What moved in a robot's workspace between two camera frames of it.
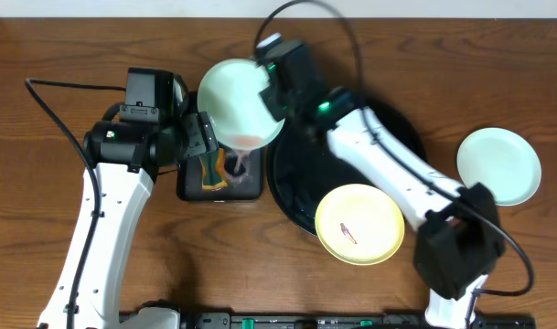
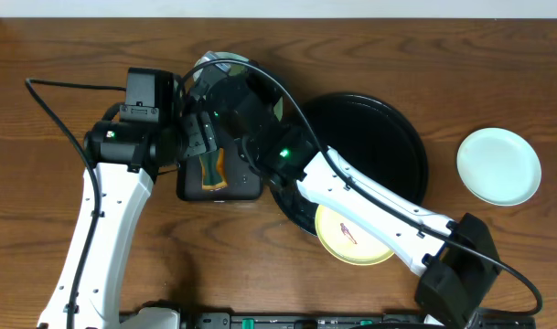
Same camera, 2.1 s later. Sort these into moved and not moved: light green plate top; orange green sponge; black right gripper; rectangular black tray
Moved: black right gripper
Not moved: light green plate top; rectangular black tray; orange green sponge
